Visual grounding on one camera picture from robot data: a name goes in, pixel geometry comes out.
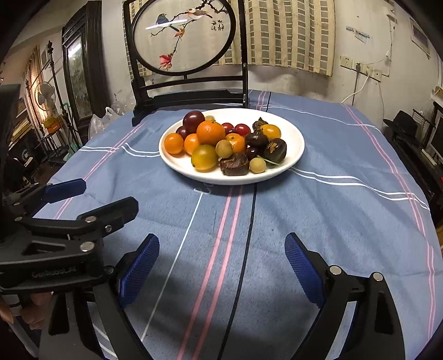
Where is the dark red cherry with stem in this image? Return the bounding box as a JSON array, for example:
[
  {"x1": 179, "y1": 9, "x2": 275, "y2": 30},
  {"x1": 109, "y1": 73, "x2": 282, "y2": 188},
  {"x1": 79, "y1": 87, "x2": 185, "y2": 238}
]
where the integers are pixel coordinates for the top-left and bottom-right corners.
[{"x1": 246, "y1": 147, "x2": 280, "y2": 166}]

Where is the purple plum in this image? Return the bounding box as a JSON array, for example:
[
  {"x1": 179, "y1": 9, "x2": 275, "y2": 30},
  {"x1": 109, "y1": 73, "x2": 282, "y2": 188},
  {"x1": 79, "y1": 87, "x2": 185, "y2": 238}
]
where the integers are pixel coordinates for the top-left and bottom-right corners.
[{"x1": 182, "y1": 110, "x2": 205, "y2": 134}]

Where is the woven bamboo wall curtain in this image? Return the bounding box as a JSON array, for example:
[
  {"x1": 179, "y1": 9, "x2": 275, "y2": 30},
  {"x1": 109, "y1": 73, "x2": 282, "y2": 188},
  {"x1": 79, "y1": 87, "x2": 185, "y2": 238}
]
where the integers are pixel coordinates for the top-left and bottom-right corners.
[{"x1": 214, "y1": 0, "x2": 336, "y2": 78}]

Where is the dark wooden cabinet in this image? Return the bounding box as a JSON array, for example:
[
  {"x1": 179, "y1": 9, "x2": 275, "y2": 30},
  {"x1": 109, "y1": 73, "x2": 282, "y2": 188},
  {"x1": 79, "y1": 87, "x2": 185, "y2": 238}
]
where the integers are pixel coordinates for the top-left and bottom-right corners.
[{"x1": 61, "y1": 1, "x2": 110, "y2": 144}]

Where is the green-yellow tomato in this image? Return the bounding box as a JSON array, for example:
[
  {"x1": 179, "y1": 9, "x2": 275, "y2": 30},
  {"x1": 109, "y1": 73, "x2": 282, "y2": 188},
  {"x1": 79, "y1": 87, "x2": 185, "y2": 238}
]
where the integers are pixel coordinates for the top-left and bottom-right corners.
[{"x1": 191, "y1": 145, "x2": 218, "y2": 172}]

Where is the clear plastic bag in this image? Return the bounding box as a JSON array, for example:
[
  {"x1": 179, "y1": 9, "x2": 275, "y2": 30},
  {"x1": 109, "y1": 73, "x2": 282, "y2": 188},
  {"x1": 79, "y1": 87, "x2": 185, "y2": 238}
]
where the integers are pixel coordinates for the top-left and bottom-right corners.
[{"x1": 88, "y1": 101, "x2": 134, "y2": 140}]

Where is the black embroidered round screen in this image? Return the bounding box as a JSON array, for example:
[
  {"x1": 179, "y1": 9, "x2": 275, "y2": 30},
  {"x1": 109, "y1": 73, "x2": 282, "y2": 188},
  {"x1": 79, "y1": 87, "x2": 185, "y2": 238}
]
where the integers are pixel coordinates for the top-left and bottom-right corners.
[{"x1": 122, "y1": 1, "x2": 249, "y2": 126}]

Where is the wall power strip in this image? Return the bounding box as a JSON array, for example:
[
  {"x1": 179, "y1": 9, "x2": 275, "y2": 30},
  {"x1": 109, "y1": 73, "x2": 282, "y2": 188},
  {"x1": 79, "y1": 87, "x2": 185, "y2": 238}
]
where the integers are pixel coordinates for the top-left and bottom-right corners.
[{"x1": 339, "y1": 55, "x2": 382, "y2": 83}]

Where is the small yellow-orange tomato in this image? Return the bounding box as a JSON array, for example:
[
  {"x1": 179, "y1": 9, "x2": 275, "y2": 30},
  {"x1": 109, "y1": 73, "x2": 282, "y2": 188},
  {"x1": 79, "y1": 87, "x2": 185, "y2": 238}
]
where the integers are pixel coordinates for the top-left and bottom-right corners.
[{"x1": 261, "y1": 124, "x2": 282, "y2": 140}]

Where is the computer monitor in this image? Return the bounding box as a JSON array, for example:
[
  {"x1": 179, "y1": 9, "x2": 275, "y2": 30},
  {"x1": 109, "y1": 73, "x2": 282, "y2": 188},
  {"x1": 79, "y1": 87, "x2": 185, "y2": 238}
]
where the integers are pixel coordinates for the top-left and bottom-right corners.
[{"x1": 425, "y1": 109, "x2": 443, "y2": 166}]

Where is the standing fan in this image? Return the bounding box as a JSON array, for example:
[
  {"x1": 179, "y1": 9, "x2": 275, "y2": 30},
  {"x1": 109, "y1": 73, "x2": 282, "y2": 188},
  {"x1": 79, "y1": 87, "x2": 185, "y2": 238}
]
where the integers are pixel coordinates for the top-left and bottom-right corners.
[{"x1": 35, "y1": 82, "x2": 57, "y2": 115}]

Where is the pale longan in plate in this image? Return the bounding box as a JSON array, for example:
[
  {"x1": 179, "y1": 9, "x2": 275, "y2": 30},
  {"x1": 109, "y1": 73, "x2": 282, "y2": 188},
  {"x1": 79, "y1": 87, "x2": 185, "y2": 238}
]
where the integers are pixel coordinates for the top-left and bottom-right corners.
[{"x1": 249, "y1": 157, "x2": 267, "y2": 174}]

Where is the person's left hand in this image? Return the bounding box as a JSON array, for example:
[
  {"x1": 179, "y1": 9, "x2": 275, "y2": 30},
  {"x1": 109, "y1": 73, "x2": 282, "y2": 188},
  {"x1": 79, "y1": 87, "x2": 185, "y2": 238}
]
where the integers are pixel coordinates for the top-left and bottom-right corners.
[{"x1": 1, "y1": 292, "x2": 53, "y2": 330}]

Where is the big orange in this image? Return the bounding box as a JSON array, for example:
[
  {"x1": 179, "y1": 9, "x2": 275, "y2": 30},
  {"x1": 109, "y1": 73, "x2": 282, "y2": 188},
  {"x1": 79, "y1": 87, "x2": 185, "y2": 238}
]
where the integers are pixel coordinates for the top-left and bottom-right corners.
[{"x1": 196, "y1": 120, "x2": 225, "y2": 146}]

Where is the red cherry tomato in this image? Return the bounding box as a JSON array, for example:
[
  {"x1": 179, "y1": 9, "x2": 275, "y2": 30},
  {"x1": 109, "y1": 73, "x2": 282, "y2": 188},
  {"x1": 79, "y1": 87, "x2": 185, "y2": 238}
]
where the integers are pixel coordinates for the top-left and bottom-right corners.
[{"x1": 222, "y1": 122, "x2": 235, "y2": 135}]

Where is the small yellowish longan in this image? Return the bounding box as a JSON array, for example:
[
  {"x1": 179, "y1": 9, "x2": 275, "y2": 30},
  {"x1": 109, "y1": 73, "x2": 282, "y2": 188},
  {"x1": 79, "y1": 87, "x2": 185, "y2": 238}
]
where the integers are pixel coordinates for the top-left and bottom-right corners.
[{"x1": 215, "y1": 140, "x2": 233, "y2": 159}]

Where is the orange with green stem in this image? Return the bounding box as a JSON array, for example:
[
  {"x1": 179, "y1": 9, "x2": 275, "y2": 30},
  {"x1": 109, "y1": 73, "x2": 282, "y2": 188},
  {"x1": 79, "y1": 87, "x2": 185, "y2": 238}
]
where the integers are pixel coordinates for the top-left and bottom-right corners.
[{"x1": 184, "y1": 133, "x2": 200, "y2": 156}]

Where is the large orange mandarin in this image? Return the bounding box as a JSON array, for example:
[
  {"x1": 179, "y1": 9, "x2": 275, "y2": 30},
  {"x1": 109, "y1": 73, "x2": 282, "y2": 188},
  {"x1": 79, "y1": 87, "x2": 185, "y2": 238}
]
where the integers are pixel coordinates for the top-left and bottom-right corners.
[{"x1": 225, "y1": 133, "x2": 246, "y2": 154}]

